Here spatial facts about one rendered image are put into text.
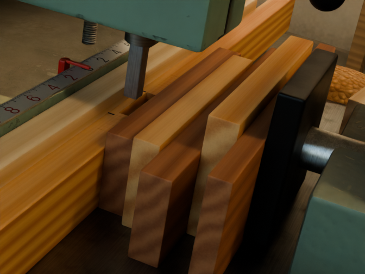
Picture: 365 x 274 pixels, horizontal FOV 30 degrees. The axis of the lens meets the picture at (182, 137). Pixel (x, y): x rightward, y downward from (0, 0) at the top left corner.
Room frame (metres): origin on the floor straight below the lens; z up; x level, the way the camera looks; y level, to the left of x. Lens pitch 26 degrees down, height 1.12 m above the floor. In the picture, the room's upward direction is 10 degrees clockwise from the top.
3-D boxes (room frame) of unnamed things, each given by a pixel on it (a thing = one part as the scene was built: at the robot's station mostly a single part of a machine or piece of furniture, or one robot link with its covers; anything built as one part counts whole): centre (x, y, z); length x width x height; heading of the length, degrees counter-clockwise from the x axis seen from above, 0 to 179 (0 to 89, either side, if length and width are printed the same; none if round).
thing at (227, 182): (0.39, -0.06, 0.93); 0.25 x 0.01 x 0.07; 162
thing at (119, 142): (0.41, 0.00, 0.93); 0.18 x 0.02 x 0.05; 162
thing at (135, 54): (0.38, 0.03, 0.97); 0.01 x 0.01 x 0.05; 72
